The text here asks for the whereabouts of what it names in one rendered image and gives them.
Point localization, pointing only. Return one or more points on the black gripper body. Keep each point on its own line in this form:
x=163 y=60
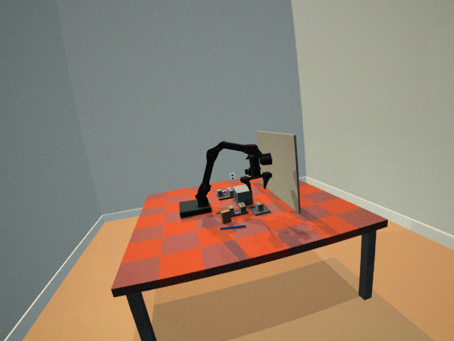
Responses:
x=255 y=172

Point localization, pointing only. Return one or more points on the brown rectangular block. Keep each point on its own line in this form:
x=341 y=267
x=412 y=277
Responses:
x=225 y=216

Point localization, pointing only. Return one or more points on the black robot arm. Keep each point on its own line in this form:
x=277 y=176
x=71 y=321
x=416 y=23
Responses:
x=253 y=155

